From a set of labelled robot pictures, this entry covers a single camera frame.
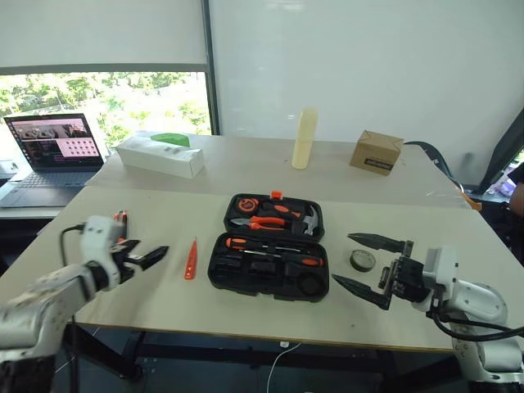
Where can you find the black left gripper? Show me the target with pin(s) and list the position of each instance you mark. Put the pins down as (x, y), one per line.
(129, 264)

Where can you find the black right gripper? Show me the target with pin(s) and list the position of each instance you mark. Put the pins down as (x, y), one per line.
(406, 279)

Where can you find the black plastic tool case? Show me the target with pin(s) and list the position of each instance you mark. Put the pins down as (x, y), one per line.
(268, 278)

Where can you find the black electrical tape roll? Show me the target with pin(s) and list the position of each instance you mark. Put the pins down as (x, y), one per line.
(362, 260)

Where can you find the long white green carton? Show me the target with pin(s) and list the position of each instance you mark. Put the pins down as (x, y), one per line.
(159, 157)

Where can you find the brown cardboard box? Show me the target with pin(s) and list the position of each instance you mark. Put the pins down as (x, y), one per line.
(374, 153)

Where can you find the orange black tape measure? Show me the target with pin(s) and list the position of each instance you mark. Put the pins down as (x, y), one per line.
(246, 204)

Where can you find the open grey laptop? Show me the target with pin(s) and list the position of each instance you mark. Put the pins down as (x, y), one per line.
(53, 143)

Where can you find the cream plastic cylinder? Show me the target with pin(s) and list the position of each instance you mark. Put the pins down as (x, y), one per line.
(304, 139)

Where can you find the black slanted stand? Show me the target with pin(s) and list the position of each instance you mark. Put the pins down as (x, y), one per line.
(501, 151)

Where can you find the white roller blind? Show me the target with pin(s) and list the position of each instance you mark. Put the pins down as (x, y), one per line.
(102, 32)

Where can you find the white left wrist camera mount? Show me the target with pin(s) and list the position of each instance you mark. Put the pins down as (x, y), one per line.
(96, 237)

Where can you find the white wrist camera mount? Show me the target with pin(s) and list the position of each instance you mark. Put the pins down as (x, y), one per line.
(96, 237)
(440, 264)

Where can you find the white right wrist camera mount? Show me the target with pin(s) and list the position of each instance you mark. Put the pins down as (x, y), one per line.
(440, 264)

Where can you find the black table frame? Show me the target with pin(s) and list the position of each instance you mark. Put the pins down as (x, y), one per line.
(135, 348)

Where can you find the grey window frame post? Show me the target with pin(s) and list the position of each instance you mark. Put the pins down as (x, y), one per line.
(210, 65)

